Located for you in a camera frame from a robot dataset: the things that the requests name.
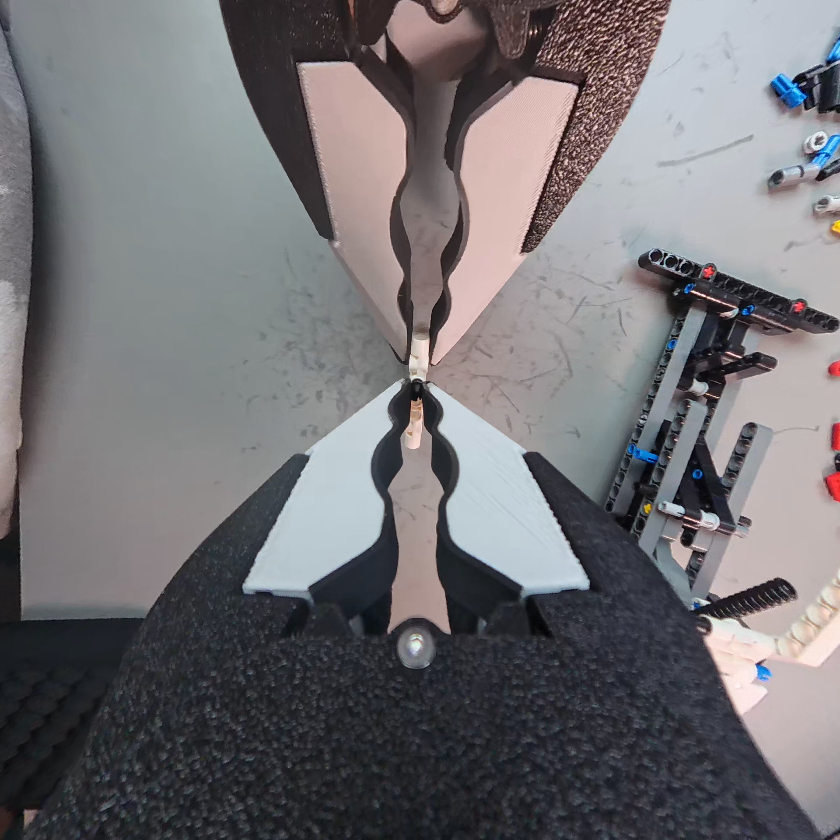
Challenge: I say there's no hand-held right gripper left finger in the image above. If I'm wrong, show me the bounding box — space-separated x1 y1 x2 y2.
243 382 413 636

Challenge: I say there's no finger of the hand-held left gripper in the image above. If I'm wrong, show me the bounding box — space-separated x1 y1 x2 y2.
297 61 419 365
428 80 583 366

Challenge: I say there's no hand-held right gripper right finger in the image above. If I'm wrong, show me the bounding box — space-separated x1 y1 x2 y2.
423 384 592 636

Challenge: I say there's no white beam brick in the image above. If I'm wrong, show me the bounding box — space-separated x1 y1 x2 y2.
400 330 432 451

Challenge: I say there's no partly built toy truck chassis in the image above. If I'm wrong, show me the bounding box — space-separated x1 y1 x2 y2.
604 248 840 716

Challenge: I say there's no pile of blue black pins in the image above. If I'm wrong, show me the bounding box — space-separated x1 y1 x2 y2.
768 39 840 234

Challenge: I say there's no pile of red white pieces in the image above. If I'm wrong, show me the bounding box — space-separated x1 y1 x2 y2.
826 357 840 503

